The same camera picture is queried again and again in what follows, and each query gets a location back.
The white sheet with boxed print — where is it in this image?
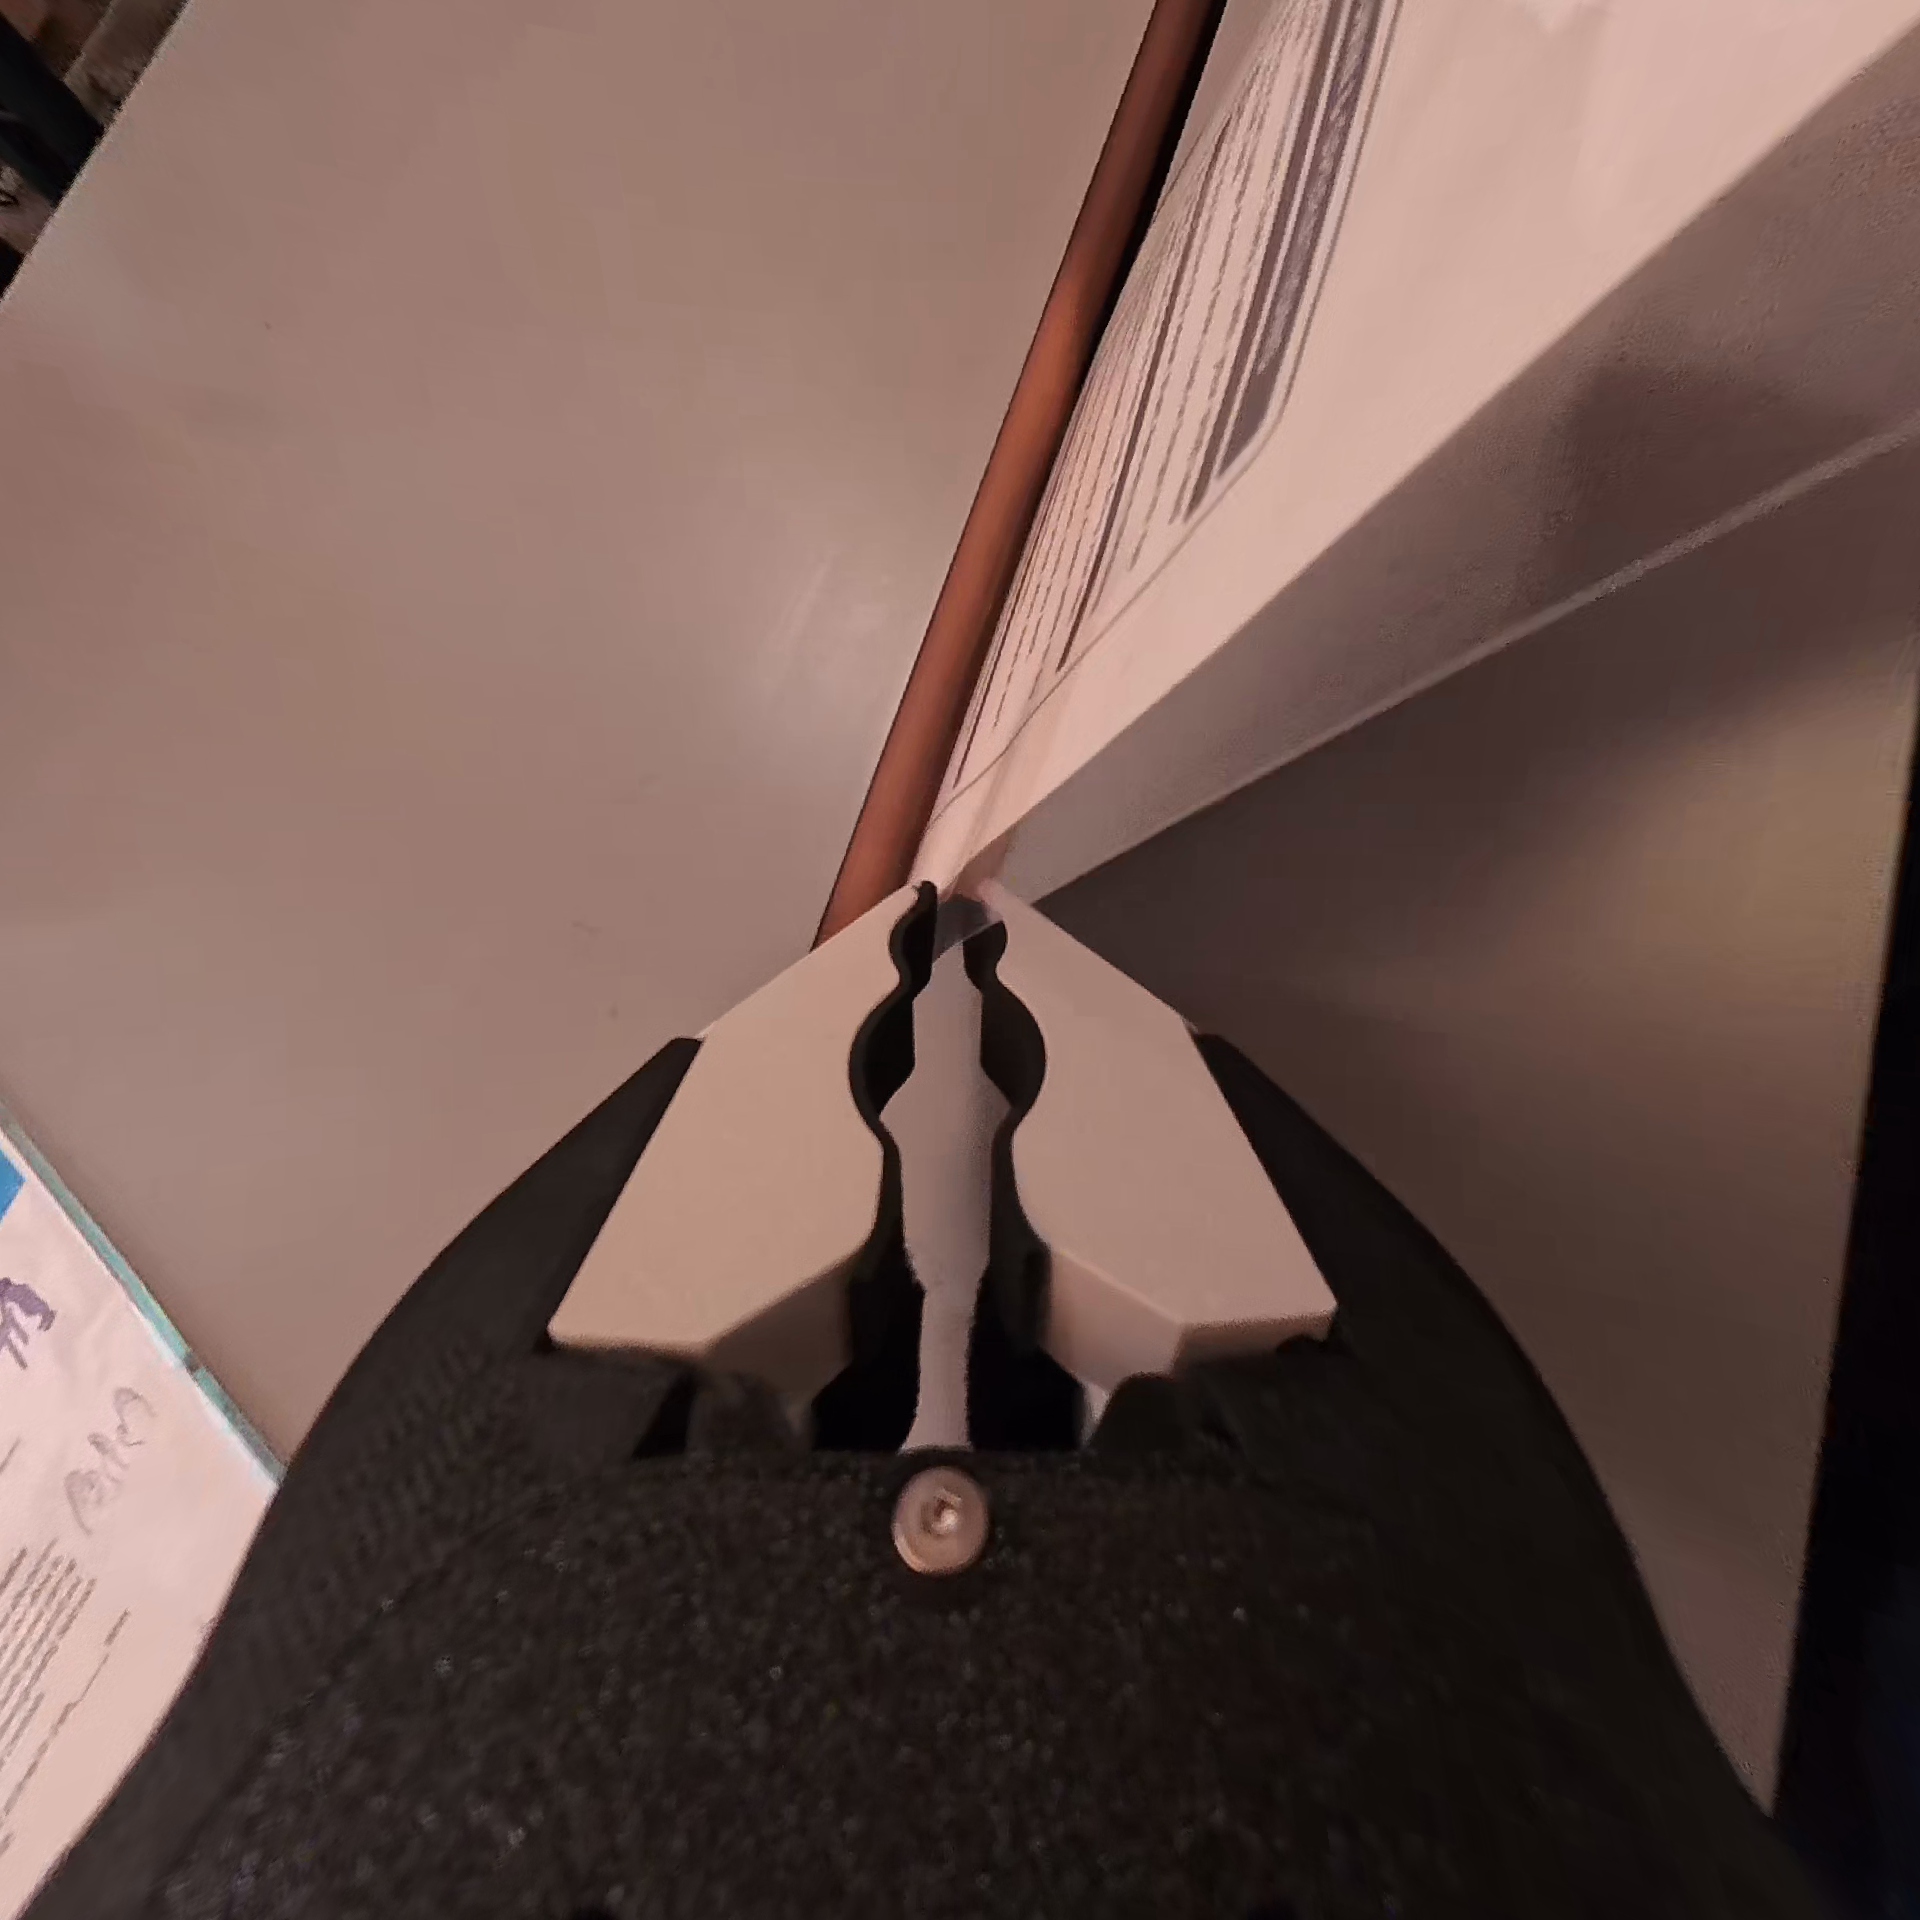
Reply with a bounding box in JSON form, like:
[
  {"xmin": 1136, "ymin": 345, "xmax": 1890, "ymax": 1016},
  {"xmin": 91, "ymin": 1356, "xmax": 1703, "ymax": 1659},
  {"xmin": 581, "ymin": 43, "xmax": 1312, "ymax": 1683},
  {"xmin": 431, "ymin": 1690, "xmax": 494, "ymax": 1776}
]
[{"xmin": 896, "ymin": 0, "xmax": 1920, "ymax": 1458}]

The white sheet with blue square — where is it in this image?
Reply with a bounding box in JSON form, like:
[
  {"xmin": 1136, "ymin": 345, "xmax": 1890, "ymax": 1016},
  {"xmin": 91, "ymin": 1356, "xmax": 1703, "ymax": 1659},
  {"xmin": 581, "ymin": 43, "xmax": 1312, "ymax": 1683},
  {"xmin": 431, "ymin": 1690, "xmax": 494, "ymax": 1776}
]
[{"xmin": 0, "ymin": 1101, "xmax": 284, "ymax": 1870}]

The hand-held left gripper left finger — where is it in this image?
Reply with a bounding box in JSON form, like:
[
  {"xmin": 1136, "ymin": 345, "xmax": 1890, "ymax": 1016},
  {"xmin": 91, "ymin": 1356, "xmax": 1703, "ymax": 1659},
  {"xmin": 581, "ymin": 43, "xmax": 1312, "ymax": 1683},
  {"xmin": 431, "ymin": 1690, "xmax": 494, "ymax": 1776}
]
[{"xmin": 546, "ymin": 881, "xmax": 942, "ymax": 1416}]

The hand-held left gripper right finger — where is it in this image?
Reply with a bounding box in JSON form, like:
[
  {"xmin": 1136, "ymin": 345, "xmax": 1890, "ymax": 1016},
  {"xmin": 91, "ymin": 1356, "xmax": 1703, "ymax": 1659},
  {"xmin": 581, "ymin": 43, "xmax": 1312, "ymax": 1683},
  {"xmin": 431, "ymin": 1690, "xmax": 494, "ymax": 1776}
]
[{"xmin": 961, "ymin": 883, "xmax": 1340, "ymax": 1394}]

